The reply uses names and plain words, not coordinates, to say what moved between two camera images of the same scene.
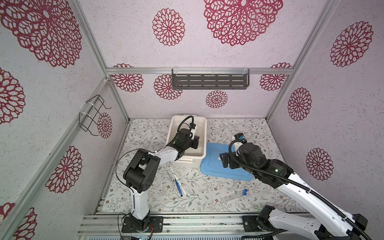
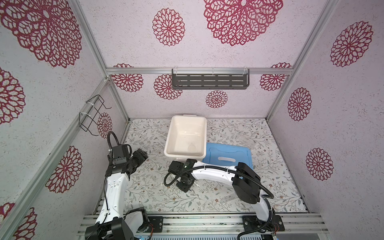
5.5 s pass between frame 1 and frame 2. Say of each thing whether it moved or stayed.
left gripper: moved
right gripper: moved
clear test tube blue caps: stayed
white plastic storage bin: stayed
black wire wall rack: stayed
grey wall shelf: stayed
